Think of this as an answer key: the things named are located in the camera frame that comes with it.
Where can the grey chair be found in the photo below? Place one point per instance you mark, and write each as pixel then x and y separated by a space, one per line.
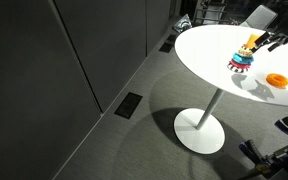
pixel 260 16

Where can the small black floor box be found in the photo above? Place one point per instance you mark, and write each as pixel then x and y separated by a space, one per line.
pixel 166 47

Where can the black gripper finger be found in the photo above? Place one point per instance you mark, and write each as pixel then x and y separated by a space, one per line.
pixel 279 43
pixel 262 40

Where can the stacker pole with striped base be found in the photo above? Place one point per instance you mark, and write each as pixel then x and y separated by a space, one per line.
pixel 251 40

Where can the metal frame chair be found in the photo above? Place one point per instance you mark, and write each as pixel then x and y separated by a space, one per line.
pixel 210 11

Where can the shiny silver floor plate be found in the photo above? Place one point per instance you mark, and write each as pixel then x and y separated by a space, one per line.
pixel 183 23

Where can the white table pedestal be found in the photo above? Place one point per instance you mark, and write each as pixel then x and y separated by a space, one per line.
pixel 202 133

